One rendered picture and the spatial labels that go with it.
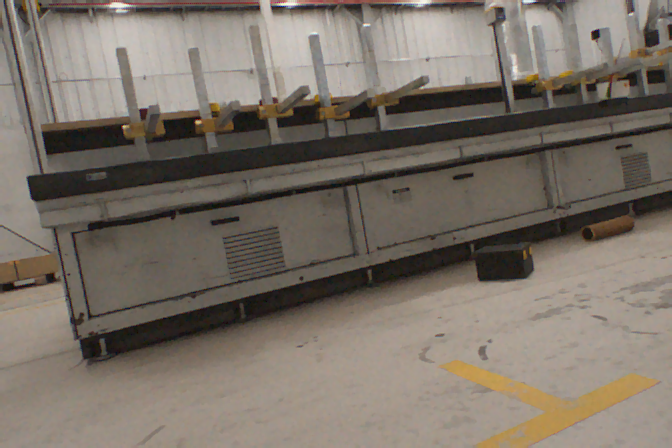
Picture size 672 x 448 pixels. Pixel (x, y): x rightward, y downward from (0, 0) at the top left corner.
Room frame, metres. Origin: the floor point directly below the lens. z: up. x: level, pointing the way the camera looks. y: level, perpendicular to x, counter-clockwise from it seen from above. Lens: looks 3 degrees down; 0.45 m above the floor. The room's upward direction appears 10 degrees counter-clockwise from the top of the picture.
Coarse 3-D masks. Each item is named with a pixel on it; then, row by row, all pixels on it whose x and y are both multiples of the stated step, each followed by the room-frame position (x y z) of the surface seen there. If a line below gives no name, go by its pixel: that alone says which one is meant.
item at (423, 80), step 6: (420, 78) 1.92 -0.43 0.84; (426, 78) 1.92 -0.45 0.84; (408, 84) 2.00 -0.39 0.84; (414, 84) 1.97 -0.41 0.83; (420, 84) 1.93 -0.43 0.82; (396, 90) 2.09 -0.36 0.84; (402, 90) 2.05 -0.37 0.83; (408, 90) 2.01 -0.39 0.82; (390, 96) 2.14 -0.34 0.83; (396, 96) 2.10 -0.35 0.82; (372, 108) 2.29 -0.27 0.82
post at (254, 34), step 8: (256, 24) 1.98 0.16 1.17; (256, 32) 1.98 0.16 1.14; (256, 40) 1.97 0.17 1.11; (256, 48) 1.97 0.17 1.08; (256, 56) 1.97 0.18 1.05; (256, 64) 1.98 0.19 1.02; (264, 64) 1.98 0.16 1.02; (256, 72) 1.99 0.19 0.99; (264, 72) 1.98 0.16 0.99; (264, 80) 1.98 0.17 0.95; (264, 88) 1.97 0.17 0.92; (264, 96) 1.97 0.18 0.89; (272, 120) 1.98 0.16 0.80; (272, 128) 1.97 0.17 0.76; (272, 136) 1.97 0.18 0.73
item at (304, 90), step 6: (300, 90) 1.72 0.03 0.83; (306, 90) 1.72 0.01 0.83; (288, 96) 1.84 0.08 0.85; (294, 96) 1.78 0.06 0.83; (300, 96) 1.74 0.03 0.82; (282, 102) 1.91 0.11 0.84; (288, 102) 1.85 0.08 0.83; (294, 102) 1.82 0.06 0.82; (282, 108) 1.92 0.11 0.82; (288, 108) 1.91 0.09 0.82
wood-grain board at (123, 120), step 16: (512, 80) 2.69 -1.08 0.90; (336, 96) 2.27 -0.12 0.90; (352, 96) 2.30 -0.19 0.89; (416, 96) 2.49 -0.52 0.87; (176, 112) 1.99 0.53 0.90; (192, 112) 2.01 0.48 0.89; (240, 112) 2.10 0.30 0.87; (48, 128) 1.81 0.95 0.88; (64, 128) 1.83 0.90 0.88; (80, 128) 1.86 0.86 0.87; (96, 128) 1.91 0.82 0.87
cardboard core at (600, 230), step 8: (624, 216) 2.58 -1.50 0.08; (592, 224) 2.50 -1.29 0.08; (600, 224) 2.50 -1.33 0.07; (608, 224) 2.50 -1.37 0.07; (616, 224) 2.52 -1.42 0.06; (624, 224) 2.54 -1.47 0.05; (632, 224) 2.56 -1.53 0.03; (584, 232) 2.52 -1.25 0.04; (592, 232) 2.54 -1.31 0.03; (600, 232) 2.47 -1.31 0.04; (608, 232) 2.49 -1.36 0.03; (616, 232) 2.52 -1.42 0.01; (592, 240) 2.47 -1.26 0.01
